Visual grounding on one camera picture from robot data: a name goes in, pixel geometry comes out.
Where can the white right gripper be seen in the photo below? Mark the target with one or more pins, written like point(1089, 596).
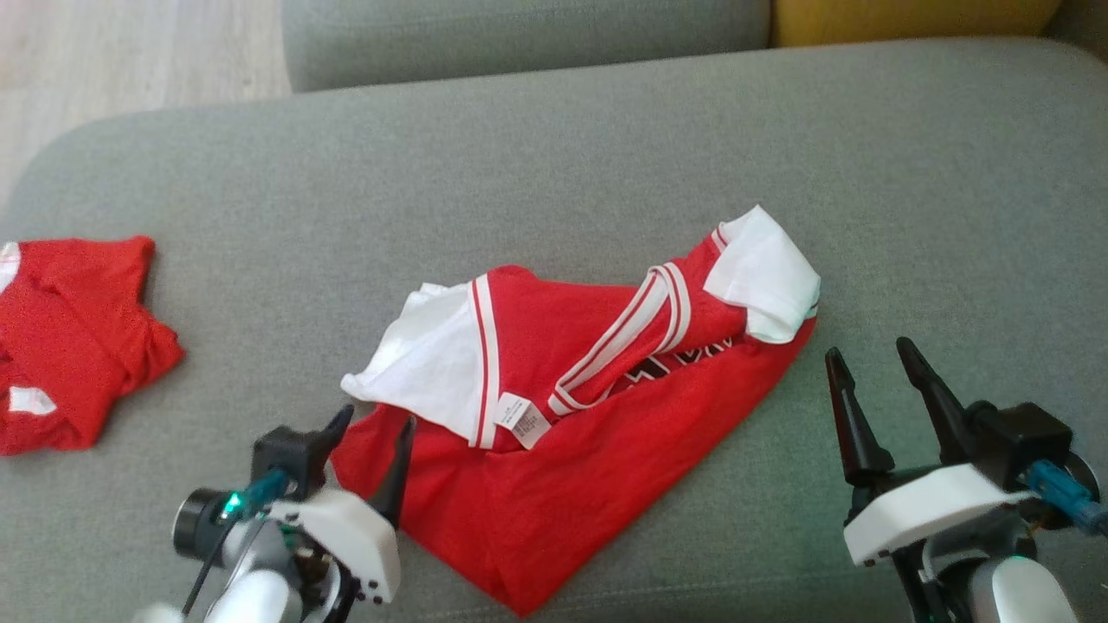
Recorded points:
point(926, 510)

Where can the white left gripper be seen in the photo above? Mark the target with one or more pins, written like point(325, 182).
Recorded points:
point(355, 541)

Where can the red white basketball jersey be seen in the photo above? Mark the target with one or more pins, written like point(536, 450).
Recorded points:
point(554, 493)

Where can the red shorts white stripes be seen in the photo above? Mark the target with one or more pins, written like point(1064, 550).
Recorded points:
point(74, 346)

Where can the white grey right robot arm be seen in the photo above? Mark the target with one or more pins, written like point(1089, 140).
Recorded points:
point(1021, 593)

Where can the grey sofa seat cushion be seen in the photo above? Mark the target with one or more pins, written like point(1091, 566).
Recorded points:
point(554, 173)

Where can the yellow cushion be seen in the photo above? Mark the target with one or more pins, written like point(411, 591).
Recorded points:
point(909, 19)

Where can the grey sofa backrest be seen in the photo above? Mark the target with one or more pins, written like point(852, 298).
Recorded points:
point(519, 39)

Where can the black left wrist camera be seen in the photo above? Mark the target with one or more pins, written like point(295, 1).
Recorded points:
point(284, 454)

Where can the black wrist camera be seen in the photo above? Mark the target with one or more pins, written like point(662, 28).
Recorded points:
point(284, 454)
point(1021, 437)

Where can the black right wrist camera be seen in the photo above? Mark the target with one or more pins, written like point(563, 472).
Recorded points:
point(1021, 437)

